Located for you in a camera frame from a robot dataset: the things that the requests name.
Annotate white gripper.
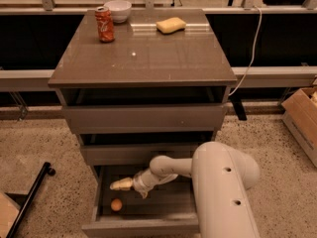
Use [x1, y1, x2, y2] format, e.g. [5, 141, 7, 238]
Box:
[110, 175, 149, 198]

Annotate small orange fruit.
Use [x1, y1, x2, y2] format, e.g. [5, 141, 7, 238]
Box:
[110, 198, 123, 212]

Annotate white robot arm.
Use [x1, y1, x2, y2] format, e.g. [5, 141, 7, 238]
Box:
[110, 142, 260, 238]

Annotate grey middle drawer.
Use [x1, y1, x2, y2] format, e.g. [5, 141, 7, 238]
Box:
[76, 131, 218, 167]

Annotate grey drawer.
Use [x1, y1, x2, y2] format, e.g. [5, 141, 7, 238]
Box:
[59, 86, 227, 134]
[76, 131, 218, 167]
[82, 165, 200, 238]

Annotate grey bottom drawer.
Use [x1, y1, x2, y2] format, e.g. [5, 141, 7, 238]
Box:
[82, 165, 200, 238]

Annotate grey top drawer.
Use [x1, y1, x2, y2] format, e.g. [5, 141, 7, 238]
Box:
[59, 86, 227, 134]

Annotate grey drawer cabinet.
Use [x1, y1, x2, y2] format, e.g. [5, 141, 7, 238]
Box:
[48, 8, 238, 171]

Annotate black metal bar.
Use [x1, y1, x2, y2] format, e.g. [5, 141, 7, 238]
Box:
[6, 162, 55, 238]

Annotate wooden board corner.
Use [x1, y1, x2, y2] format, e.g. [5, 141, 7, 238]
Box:
[0, 191, 20, 238]

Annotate yellow sponge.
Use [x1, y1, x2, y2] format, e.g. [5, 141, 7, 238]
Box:
[156, 17, 186, 34]

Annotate red soda can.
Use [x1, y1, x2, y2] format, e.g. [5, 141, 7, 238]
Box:
[95, 6, 115, 43]

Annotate white ceramic bowl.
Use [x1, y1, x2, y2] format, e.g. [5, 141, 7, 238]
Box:
[104, 0, 132, 23]

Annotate cardboard box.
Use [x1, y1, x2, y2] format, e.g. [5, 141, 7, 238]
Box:
[282, 87, 317, 167]

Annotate grey metal rail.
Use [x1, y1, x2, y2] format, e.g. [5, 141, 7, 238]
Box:
[0, 65, 317, 92]

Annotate white cable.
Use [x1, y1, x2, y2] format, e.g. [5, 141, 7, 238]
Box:
[227, 5, 263, 98]

